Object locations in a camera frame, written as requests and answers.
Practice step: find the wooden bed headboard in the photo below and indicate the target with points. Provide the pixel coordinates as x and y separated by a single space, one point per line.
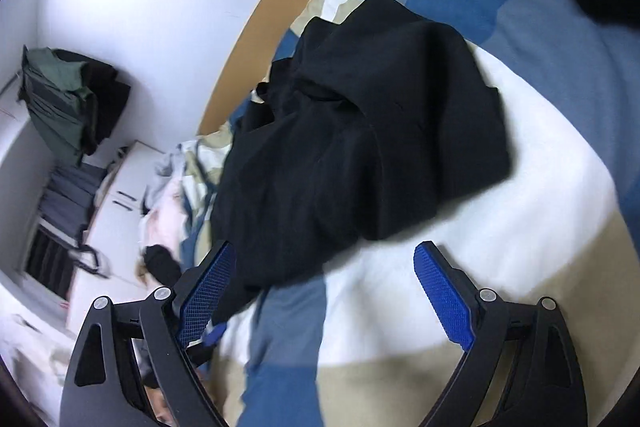
249 59

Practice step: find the black sock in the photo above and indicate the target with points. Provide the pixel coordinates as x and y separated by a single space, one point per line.
161 265

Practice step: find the green and black hanging clothes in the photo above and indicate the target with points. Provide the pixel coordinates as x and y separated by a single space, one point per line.
73 100

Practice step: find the person's right hand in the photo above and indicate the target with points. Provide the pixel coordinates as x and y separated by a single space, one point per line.
159 406

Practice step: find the blue white beige patchwork duvet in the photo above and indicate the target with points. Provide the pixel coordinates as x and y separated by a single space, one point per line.
359 344

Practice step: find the grey hanging clothes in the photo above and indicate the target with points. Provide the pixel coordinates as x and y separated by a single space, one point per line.
67 202

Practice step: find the white cabinet with black handles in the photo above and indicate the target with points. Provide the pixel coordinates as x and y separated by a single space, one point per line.
114 234

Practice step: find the black coat with knot buttons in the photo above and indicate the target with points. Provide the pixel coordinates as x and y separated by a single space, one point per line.
366 130

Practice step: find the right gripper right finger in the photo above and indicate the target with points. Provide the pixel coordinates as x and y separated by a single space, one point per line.
544 386

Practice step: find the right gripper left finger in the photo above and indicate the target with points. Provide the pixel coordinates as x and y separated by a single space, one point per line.
103 385

